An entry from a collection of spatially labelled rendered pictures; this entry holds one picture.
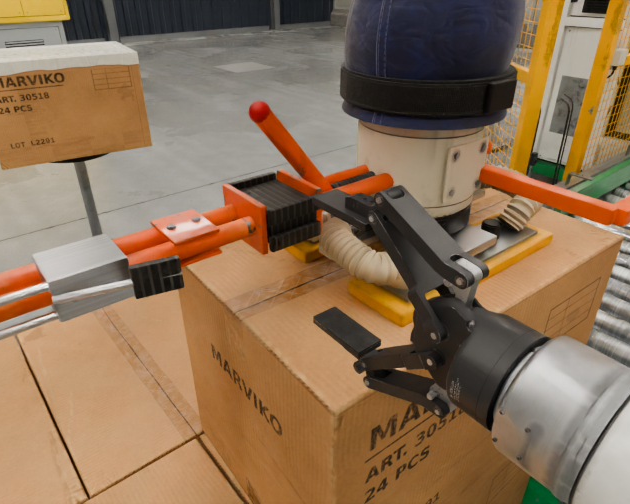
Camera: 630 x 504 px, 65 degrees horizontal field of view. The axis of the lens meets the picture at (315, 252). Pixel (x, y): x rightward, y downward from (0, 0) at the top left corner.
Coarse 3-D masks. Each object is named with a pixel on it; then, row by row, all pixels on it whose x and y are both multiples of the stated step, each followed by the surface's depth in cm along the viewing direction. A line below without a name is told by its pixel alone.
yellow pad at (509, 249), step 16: (480, 224) 77; (496, 224) 72; (528, 224) 78; (496, 240) 73; (512, 240) 73; (528, 240) 74; (544, 240) 75; (480, 256) 69; (496, 256) 70; (512, 256) 70; (496, 272) 69; (352, 288) 64; (368, 288) 63; (384, 288) 63; (368, 304) 62; (384, 304) 60; (400, 304) 60; (400, 320) 58
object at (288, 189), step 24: (240, 192) 55; (264, 192) 58; (288, 192) 58; (312, 192) 56; (240, 216) 56; (264, 216) 52; (288, 216) 53; (312, 216) 57; (264, 240) 54; (288, 240) 55
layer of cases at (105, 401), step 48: (48, 336) 119; (96, 336) 119; (144, 336) 119; (0, 384) 105; (48, 384) 105; (96, 384) 105; (144, 384) 105; (192, 384) 105; (0, 432) 95; (48, 432) 95; (96, 432) 95; (144, 432) 95; (192, 432) 95; (0, 480) 86; (48, 480) 86; (96, 480) 86; (144, 480) 86; (192, 480) 86; (528, 480) 111
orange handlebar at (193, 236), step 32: (352, 192) 61; (512, 192) 64; (544, 192) 60; (576, 192) 59; (160, 224) 51; (192, 224) 51; (224, 224) 52; (608, 224) 56; (128, 256) 46; (160, 256) 48; (192, 256) 51; (0, 288) 43; (0, 320) 41
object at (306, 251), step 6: (306, 240) 74; (318, 240) 74; (294, 246) 73; (300, 246) 72; (306, 246) 72; (312, 246) 72; (318, 246) 72; (294, 252) 73; (300, 252) 72; (306, 252) 71; (312, 252) 72; (318, 252) 72; (300, 258) 72; (306, 258) 71; (312, 258) 72
